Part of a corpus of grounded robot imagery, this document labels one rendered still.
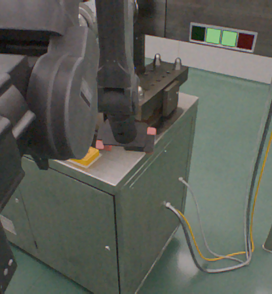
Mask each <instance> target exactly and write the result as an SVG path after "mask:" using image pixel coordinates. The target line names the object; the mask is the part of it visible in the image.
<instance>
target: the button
mask: <svg viewBox="0 0 272 294"><path fill-rule="evenodd" d="M98 156H99V151H98V150H96V149H94V148H91V147H90V149H89V151H88V153H87V156H86V157H85V158H84V159H82V160H78V159H71V161H74V162H76V163H79V164H81V165H84V166H88V165H89V164H90V163H91V162H92V161H94V160H95V159H96V158H97V157H98Z"/></svg>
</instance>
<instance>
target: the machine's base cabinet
mask: <svg viewBox="0 0 272 294"><path fill-rule="evenodd" d="M197 110H198V106H197V107H196V108H195V109H194V110H193V111H192V112H191V113H190V114H189V115H188V116H187V118H186V119H185V120H184V121H183V122H182V123H181V124H180V126H179V127H178V128H177V129H176V130H175V131H174V132H173V133H172V134H171V135H170V136H169V137H168V138H167V139H166V140H165V142H164V143H163V144H162V145H161V146H160V147H159V148H158V149H157V151H156V152H155V153H154V154H153V155H152V156H151V157H150V158H149V159H148V160H147V161H146V162H145V163H144V164H143V165H142V167H141V168H140V169H139V170H138V171H137V172H135V174H134V175H133V176H132V177H131V178H130V179H129V180H128V182H127V183H126V184H125V185H124V186H123V187H122V188H121V189H120V190H119V191H118V192H117V193H116V194H112V193H110V192H108V191H105V190H103V189H101V188H99V187H97V186H94V185H92V184H90V183H88V182H85V181H83V180H81V179H79V178H77V177H74V176H72V175H69V174H67V173H65V172H63V171H61V170H58V169H56V168H53V167H51V166H49V168H48V170H43V169H39V168H38V166H37V165H36V163H35V162H34V160H33V159H32V158H30V157H28V156H25V155H24V156H23V157H22V159H21V165H22V168H23V170H24V171H25V172H26V175H25V176H24V178H23V179H22V181H21V182H20V184H19V185H18V187H17V189H16V190H15V191H14V193H13V195H12V196H11V197H10V200H9V201H8V202H7V204H6V206H5V207H4V209H3V210H2V212H1V214H0V219H1V222H2V225H3V228H4V230H5V234H6V235H7V239H8V241H10V242H12V243H13V244H15V245H16V246H18V247H19V248H21V249H23V250H24V251H26V252H27V253H29V254H30V255H33V256H34V257H37V258H38V259H40V260H42V261H43V262H45V263H47V264H48V265H50V266H51V267H53V268H55V269H56V270H58V271H59V272H61V273H62V274H64V275H65V276H67V277H69V278H70V279H72V280H73V281H75V282H77V283H78V284H80V285H82V286H83V287H85V288H87V289H88V290H90V291H91V292H93V293H95V294H138V292H139V290H140V289H141V287H142V286H143V284H144V282H145V281H146V279H147V277H148V276H149V275H150V274H151V271H152V270H153V268H154V267H155V265H156V264H157V262H158V260H159V259H160V257H161V255H162V254H163V252H164V251H165V249H166V247H167V246H168V244H169V243H170V241H171V239H172V238H173V237H174V235H175V233H176V232H177V230H178V229H179V227H180V225H181V222H180V220H179V219H178V217H177V216H176V215H175V214H174V212H173V211H171V210H170V209H167V208H166V204H167V203H168V202H169V203H171V206H176V209H177V210H178V211H179V212H181V213H182V214H183V215H184V213H185V203H186V197H187V188H188V187H187V186H186V185H185V184H184V183H183V182H180V181H179V178H180V177H183V178H184V180H185V181H186V182H187V183H188V182H189V172H190V167H191V157H192V151H193V142H194V136H195V126H196V120H197Z"/></svg>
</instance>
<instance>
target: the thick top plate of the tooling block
mask: <svg viewBox="0 0 272 294"><path fill-rule="evenodd" d="M161 63H162V64H161V65H159V66H156V65H153V62H152V63H150V64H148V65H147V66H146V70H145V71H144V72H143V73H141V74H139V75H138V77H139V79H140V81H139V86H140V87H141V88H142V92H143V98H144V99H143V100H141V101H139V103H138V111H137V115H135V116H134V118H135V119H137V120H139V121H141V120H143V119H144V118H145V117H146V116H147V115H148V114H150V113H151V112H152V111H153V110H154V109H155V108H156V107H157V106H158V105H159V104H161V103H162V102H163V94H164V89H165V88H167V87H168V86H169V85H170V84H171V83H172V82H173V81H175V80H177V81H180V86H181V85H182V84H183V83H184V82H186V81H187V80H188V74H189V67H188V66H182V69H181V70H175V69H173V67H174V64H173V63H169V62H163V61H161Z"/></svg>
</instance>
